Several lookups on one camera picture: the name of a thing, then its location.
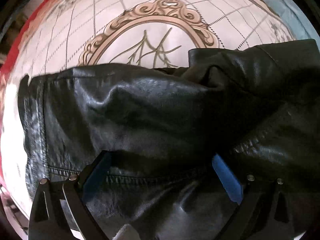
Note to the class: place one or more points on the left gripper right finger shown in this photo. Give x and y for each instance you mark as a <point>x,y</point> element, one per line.
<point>263,210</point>

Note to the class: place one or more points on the white diamond-pattern scarf cloth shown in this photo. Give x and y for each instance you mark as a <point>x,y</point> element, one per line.
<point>148,33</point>

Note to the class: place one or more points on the black leather jacket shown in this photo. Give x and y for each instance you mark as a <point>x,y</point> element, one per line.
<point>258,109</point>

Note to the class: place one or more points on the light blue duvet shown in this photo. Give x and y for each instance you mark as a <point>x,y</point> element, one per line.
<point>294,18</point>

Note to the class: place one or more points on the red floral blanket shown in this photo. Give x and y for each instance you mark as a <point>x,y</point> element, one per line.
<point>11,36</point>

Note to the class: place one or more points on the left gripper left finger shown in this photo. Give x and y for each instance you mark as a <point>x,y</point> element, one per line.
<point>47,219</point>

